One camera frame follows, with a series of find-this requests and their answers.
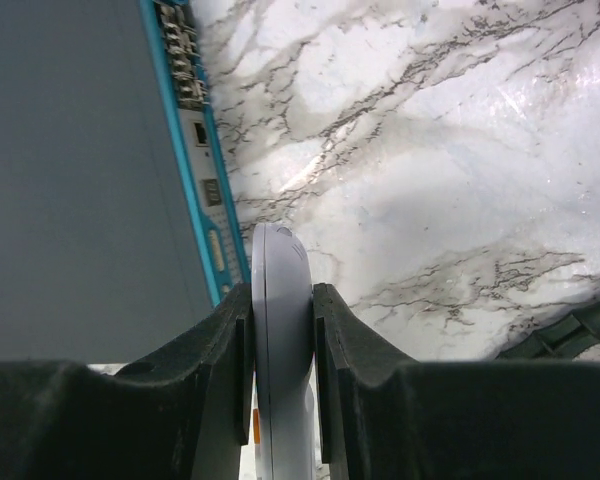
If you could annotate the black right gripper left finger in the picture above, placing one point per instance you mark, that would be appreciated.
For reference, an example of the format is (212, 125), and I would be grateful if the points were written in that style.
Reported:
(181, 412)

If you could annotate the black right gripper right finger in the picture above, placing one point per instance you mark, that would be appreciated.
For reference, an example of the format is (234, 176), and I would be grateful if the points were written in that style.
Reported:
(384, 415)

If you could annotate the white remote control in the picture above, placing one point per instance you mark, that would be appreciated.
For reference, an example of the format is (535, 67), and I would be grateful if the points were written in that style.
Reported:
(282, 305)

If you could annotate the black plastic clip part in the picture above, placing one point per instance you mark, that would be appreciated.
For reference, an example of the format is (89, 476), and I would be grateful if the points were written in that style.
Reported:
(566, 338)

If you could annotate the dark network switch box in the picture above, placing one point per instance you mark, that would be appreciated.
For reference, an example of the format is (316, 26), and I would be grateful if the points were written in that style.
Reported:
(118, 230)

